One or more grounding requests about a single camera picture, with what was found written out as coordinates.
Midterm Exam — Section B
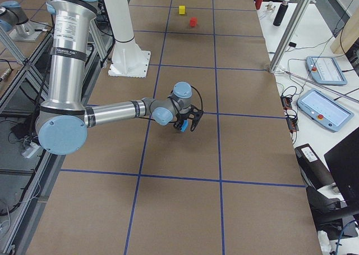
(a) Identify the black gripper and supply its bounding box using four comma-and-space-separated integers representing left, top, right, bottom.
173, 113, 188, 132

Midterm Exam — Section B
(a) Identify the blue foam block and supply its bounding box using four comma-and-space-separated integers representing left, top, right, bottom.
180, 120, 188, 132

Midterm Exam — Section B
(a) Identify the red foam block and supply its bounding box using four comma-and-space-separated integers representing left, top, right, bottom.
189, 17, 197, 28

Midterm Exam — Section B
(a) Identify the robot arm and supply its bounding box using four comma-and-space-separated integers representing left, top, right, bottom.
35, 0, 194, 155
1, 1, 29, 32

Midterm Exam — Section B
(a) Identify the yellow foam block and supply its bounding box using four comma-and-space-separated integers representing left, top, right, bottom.
178, 5, 186, 15

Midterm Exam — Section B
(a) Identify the near blue teach pendant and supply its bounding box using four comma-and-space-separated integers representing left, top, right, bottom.
297, 89, 355, 132

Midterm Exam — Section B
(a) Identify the blue teach pendant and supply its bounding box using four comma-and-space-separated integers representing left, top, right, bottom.
306, 56, 347, 86
297, 89, 355, 132

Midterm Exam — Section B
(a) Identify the black water bottle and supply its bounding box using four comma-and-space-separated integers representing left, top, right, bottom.
273, 0, 290, 26

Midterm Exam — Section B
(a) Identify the far blue teach pendant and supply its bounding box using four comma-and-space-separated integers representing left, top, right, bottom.
306, 56, 347, 86

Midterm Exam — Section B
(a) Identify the black computer monitor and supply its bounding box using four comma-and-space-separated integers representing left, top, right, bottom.
324, 129, 359, 202

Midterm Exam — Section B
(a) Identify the metal grabber stick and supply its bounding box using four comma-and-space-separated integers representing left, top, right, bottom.
282, 69, 359, 103

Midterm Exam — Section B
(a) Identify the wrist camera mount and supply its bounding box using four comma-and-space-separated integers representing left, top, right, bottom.
188, 105, 204, 132

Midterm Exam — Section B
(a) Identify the white camera pillar base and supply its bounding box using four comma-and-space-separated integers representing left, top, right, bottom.
104, 0, 151, 78

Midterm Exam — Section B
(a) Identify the aluminium frame post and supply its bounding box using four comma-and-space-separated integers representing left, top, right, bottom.
268, 0, 311, 74

